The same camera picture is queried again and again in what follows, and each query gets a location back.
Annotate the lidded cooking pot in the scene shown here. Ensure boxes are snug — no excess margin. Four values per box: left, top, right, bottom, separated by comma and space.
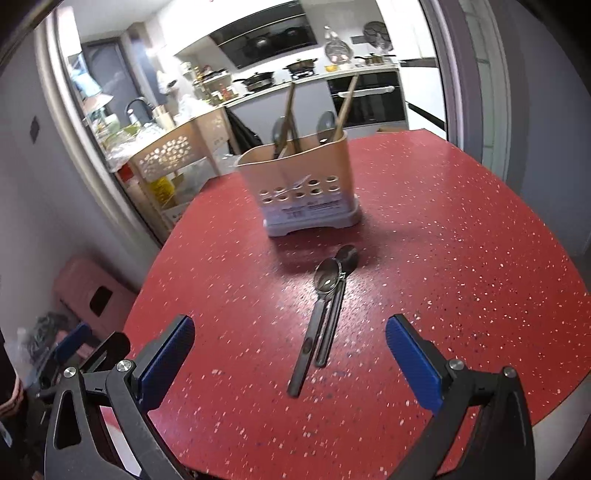
283, 58, 319, 77

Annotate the pink plastic stool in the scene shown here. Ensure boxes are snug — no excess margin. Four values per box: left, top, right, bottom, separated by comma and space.
52, 256, 139, 329

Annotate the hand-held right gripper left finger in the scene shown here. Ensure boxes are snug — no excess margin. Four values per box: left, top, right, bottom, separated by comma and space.
44, 315, 195, 480

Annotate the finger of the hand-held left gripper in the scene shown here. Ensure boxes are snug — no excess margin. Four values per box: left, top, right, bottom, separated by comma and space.
48, 322, 93, 370
81, 331, 131, 377

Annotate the black cloth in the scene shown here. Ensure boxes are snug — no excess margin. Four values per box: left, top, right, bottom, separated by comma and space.
225, 107, 264, 157

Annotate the black built-in oven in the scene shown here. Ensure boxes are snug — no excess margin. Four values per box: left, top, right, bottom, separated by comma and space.
327, 71, 408, 131

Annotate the beige utensil holder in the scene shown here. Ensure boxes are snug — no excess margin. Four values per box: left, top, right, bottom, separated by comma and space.
235, 129, 363, 238

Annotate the yellow packet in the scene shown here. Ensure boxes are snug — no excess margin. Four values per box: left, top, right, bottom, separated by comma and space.
148, 178, 174, 204

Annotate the black range hood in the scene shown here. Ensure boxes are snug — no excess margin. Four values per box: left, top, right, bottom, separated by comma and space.
208, 13, 320, 71

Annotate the black kitchen faucet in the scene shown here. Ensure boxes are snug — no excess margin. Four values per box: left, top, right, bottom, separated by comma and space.
126, 97, 155, 126

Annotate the black wok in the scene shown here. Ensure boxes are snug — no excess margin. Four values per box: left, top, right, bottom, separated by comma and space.
233, 70, 278, 90

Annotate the clear plastic bag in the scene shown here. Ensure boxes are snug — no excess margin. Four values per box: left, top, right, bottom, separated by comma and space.
9, 311, 84, 384

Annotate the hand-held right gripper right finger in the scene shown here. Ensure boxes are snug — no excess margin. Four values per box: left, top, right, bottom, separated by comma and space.
385, 314, 536, 480

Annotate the white perforated kitchen cart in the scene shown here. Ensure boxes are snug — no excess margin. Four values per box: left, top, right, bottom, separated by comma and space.
128, 108, 232, 227

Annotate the hanging metal strainer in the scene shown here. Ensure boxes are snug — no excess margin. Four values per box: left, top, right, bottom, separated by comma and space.
323, 25, 354, 63

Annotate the white figurine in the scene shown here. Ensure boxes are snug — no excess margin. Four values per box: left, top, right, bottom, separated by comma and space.
156, 69, 182, 97

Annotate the wooden chopstick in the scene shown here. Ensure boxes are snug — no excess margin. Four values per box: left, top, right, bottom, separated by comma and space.
283, 82, 303, 153
330, 74, 361, 144

